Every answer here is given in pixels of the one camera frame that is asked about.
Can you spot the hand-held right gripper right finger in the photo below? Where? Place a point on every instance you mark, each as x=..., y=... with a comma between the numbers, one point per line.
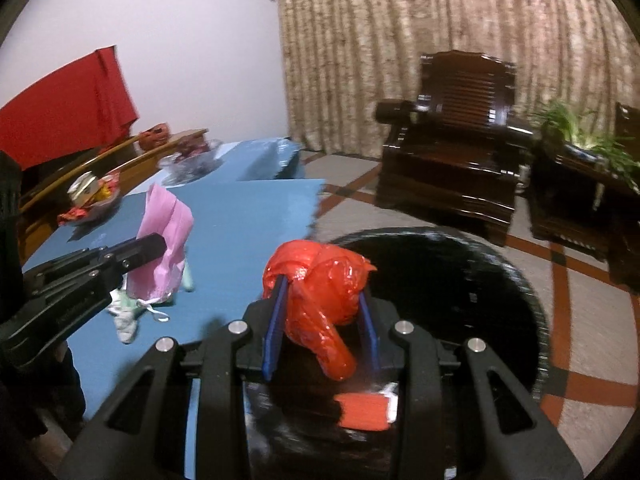
x=370, y=335

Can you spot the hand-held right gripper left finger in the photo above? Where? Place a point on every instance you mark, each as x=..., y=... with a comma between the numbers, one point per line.
x=275, y=332

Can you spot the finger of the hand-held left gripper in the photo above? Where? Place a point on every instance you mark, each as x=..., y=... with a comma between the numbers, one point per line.
x=75, y=265
x=145, y=250

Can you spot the pink plastic bag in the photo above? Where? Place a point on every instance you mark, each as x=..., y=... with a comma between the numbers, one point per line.
x=160, y=225

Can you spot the red plastic bag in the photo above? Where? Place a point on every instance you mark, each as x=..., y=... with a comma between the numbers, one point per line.
x=325, y=285

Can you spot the black round trash bin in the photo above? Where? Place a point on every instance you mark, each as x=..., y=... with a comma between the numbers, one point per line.
x=450, y=285

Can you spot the glass plate of candies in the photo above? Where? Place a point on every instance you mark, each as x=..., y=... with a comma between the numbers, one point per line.
x=95, y=207

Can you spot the white crumpled face mask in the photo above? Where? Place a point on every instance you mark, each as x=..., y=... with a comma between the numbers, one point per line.
x=127, y=312

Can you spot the red paper packet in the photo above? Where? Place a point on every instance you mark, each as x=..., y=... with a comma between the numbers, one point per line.
x=362, y=410

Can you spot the gold and white small box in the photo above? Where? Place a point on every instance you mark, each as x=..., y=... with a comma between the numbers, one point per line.
x=84, y=187

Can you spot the curved wooden bench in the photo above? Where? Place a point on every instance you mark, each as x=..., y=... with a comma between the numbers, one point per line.
x=130, y=165

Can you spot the glass bowl of red fruit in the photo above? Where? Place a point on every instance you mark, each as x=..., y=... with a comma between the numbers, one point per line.
x=192, y=162

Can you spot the red cloth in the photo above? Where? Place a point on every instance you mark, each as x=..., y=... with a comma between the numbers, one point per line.
x=65, y=105

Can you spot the dark wooden armchair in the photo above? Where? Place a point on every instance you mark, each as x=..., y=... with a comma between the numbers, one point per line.
x=450, y=160

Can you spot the dark wooden side table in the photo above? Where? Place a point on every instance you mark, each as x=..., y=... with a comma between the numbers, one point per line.
x=575, y=200

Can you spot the green potted plant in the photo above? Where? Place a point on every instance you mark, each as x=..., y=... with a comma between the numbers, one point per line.
x=565, y=120

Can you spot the beige patterned curtain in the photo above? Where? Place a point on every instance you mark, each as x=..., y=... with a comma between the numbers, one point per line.
x=400, y=20

